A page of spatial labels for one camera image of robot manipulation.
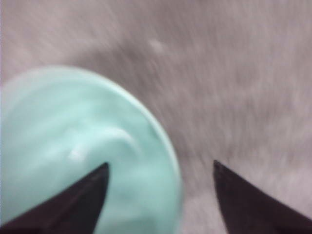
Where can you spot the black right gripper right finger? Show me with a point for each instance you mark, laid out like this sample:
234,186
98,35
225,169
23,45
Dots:
246,209

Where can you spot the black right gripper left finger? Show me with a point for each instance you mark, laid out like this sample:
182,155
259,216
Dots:
75,210

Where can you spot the mint green bowl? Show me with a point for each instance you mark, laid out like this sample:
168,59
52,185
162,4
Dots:
57,124

